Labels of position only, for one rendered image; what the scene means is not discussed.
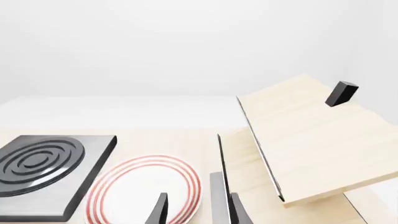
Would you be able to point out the flat black stove plate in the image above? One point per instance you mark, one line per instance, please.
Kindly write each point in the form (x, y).
(46, 161)

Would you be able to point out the white plate with red rings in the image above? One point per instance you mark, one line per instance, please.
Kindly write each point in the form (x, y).
(186, 172)

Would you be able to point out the pale wooden cabinet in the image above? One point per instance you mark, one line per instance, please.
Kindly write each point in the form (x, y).
(317, 149)

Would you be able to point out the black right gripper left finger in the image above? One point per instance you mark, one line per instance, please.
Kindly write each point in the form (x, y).
(160, 213)

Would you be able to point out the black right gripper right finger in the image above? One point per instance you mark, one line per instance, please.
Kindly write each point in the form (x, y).
(240, 214)

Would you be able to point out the pale wooden drawer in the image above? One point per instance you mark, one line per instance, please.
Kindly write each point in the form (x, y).
(245, 168)

